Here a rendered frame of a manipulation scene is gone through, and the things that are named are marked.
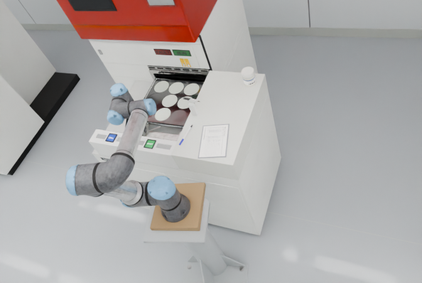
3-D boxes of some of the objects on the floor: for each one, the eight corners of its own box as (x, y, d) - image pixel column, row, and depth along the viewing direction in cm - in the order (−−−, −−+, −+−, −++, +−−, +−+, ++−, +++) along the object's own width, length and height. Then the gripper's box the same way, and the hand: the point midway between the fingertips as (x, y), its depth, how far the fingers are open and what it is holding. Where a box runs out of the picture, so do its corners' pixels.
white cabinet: (173, 146, 327) (135, 80, 266) (282, 163, 290) (268, 91, 228) (141, 213, 294) (90, 155, 232) (261, 242, 256) (238, 183, 194)
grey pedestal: (245, 325, 227) (211, 287, 165) (176, 320, 239) (121, 282, 177) (249, 243, 258) (222, 184, 196) (188, 241, 269) (144, 186, 207)
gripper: (142, 101, 186) (157, 127, 203) (127, 100, 190) (142, 125, 206) (134, 115, 182) (151, 140, 198) (119, 113, 185) (136, 138, 202)
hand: (143, 135), depth 200 cm, fingers closed
